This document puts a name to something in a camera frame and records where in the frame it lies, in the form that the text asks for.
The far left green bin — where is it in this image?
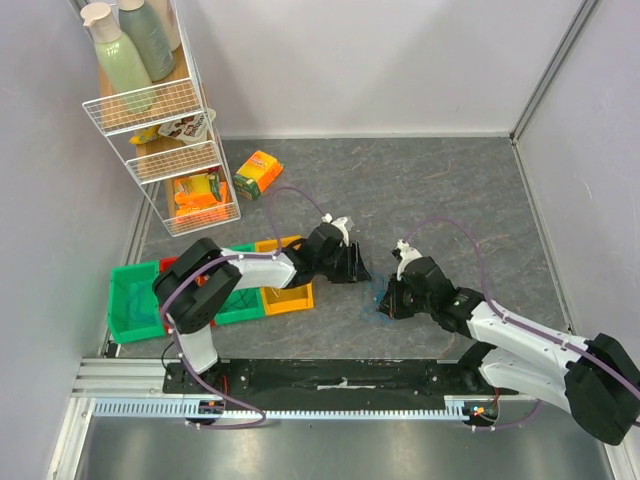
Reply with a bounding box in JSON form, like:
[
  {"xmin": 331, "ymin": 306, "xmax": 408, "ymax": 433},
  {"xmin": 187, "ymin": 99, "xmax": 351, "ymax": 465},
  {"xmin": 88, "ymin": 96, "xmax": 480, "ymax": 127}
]
[{"xmin": 107, "ymin": 261, "xmax": 165, "ymax": 344}]

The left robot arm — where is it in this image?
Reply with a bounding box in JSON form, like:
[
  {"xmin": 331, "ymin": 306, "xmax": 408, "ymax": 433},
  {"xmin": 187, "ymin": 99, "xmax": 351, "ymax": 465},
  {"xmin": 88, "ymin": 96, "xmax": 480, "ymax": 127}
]
[{"xmin": 152, "ymin": 217, "xmax": 371, "ymax": 393}]

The pink bottle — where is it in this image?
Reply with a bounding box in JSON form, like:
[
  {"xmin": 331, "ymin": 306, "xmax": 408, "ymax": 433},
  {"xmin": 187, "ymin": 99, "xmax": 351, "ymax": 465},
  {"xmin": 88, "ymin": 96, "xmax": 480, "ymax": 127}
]
[{"xmin": 148, "ymin": 0, "xmax": 181, "ymax": 51}]

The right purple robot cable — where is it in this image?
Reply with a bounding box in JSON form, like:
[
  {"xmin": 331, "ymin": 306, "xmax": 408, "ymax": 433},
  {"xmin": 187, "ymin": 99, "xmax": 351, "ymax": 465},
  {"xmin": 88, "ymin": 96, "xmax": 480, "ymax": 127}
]
[{"xmin": 404, "ymin": 215, "xmax": 640, "ymax": 401}]

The green bin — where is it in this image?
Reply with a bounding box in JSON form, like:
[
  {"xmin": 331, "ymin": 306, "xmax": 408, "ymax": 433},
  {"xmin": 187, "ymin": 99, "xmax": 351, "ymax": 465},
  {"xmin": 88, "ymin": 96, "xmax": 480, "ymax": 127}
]
[
  {"xmin": 107, "ymin": 261, "xmax": 165, "ymax": 344},
  {"xmin": 212, "ymin": 242, "xmax": 266, "ymax": 326}
]

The grey green bottle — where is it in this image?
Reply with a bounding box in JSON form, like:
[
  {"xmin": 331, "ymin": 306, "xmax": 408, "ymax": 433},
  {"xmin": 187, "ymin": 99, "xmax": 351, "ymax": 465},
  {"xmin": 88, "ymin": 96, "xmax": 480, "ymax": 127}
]
[{"xmin": 117, "ymin": 0, "xmax": 175, "ymax": 82}]

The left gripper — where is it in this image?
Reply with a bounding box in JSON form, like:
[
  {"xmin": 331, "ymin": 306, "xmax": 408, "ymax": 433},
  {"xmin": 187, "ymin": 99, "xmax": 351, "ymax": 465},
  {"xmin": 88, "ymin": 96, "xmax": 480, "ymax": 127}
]
[{"xmin": 315, "ymin": 241, "xmax": 371, "ymax": 284}]

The white cable duct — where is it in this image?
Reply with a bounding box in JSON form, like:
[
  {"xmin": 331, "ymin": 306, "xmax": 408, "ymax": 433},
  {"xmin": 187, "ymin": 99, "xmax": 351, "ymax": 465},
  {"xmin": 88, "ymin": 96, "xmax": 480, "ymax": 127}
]
[{"xmin": 92, "ymin": 394, "xmax": 474, "ymax": 420}]

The aluminium corner post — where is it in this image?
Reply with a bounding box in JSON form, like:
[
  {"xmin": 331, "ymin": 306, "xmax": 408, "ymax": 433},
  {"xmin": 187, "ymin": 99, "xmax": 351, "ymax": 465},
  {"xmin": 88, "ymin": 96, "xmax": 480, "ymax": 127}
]
[{"xmin": 509, "ymin": 0, "xmax": 600, "ymax": 145}]

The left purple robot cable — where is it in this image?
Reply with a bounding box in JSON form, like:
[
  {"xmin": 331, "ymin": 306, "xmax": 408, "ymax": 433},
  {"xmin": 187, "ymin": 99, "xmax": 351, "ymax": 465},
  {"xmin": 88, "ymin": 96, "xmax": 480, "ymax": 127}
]
[{"xmin": 159, "ymin": 186, "xmax": 329, "ymax": 351}]

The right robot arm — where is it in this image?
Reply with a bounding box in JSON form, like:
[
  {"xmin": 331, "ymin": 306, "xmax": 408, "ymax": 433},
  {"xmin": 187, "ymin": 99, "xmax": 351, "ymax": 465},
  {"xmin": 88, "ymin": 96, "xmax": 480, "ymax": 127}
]
[{"xmin": 378, "ymin": 248, "xmax": 639, "ymax": 446}]

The orange yellow box in rack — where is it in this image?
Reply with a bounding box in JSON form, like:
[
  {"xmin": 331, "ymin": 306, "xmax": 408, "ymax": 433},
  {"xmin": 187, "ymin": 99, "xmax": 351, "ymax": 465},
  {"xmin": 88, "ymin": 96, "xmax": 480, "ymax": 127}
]
[{"xmin": 173, "ymin": 171, "xmax": 234, "ymax": 227}]

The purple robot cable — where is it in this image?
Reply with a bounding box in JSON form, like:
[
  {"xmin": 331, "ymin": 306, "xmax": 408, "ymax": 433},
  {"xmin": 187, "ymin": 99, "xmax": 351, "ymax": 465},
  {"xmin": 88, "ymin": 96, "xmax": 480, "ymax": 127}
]
[
  {"xmin": 159, "ymin": 186, "xmax": 329, "ymax": 351},
  {"xmin": 404, "ymin": 215, "xmax": 640, "ymax": 401}
]

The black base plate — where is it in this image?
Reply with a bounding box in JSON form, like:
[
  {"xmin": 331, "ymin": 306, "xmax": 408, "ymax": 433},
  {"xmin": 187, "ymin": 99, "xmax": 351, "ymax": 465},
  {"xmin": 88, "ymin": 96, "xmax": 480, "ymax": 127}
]
[{"xmin": 162, "ymin": 357, "xmax": 501, "ymax": 412}]

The orange bin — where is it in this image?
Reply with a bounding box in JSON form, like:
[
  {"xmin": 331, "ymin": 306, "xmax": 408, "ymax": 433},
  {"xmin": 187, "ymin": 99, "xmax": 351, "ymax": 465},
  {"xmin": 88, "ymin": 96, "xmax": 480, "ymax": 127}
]
[{"xmin": 254, "ymin": 235, "xmax": 314, "ymax": 316}]

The blue cable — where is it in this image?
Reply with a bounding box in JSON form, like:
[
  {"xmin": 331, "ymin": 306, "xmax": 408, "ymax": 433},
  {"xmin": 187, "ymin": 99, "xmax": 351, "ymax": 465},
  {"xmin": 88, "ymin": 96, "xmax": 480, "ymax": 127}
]
[
  {"xmin": 122, "ymin": 282, "xmax": 160, "ymax": 326},
  {"xmin": 358, "ymin": 279, "xmax": 396, "ymax": 324}
]

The light green bottle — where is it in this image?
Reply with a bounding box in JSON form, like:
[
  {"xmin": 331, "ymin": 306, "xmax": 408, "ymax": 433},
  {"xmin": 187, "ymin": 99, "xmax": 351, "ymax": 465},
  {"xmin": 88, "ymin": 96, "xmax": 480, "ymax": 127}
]
[{"xmin": 80, "ymin": 2, "xmax": 154, "ymax": 114}]

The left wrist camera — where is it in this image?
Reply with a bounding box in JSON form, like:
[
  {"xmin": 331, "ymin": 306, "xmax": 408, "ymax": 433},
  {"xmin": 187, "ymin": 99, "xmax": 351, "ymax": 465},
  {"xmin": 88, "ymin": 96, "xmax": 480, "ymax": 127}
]
[{"xmin": 322, "ymin": 213, "xmax": 355, "ymax": 247}]

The red bin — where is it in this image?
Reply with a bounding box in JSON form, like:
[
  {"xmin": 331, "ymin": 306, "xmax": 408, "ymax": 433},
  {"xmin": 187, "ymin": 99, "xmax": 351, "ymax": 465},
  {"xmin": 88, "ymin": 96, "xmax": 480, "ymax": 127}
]
[{"xmin": 159, "ymin": 257, "xmax": 207, "ymax": 335}]

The orange juice carton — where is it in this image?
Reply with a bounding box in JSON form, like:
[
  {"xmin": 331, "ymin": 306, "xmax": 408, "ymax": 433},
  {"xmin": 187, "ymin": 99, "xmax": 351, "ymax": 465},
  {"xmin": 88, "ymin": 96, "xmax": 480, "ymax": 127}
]
[{"xmin": 233, "ymin": 150, "xmax": 284, "ymax": 200}]

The white snack pouch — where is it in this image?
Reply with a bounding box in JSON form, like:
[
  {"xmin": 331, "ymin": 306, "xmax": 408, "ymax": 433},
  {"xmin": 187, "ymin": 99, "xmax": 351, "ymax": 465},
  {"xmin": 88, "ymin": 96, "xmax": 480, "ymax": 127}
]
[{"xmin": 158, "ymin": 108, "xmax": 216, "ymax": 146}]

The white wire shelf rack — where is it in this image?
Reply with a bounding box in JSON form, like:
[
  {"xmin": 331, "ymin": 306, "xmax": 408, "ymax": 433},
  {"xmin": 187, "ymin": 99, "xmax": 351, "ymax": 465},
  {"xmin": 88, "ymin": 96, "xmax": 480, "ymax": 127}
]
[{"xmin": 79, "ymin": 1, "xmax": 241, "ymax": 236}]

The yellow snack bag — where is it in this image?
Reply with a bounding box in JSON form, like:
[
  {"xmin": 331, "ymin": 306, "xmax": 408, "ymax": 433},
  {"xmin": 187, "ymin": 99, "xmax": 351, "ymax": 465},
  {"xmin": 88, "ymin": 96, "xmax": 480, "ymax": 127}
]
[{"xmin": 129, "ymin": 125, "xmax": 160, "ymax": 146}]

